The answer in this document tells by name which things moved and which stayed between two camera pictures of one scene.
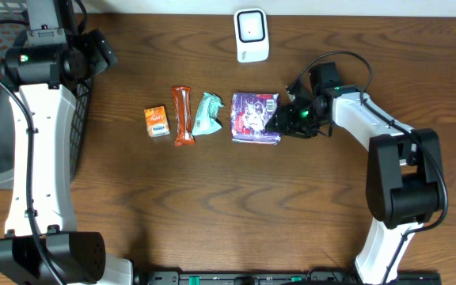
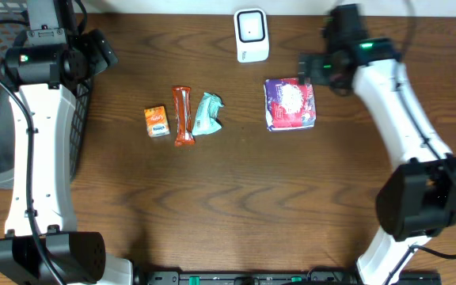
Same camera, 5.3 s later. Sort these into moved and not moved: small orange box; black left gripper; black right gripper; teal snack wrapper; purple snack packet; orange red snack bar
Moved: black right gripper; purple snack packet
Not moved: small orange box; teal snack wrapper; orange red snack bar; black left gripper
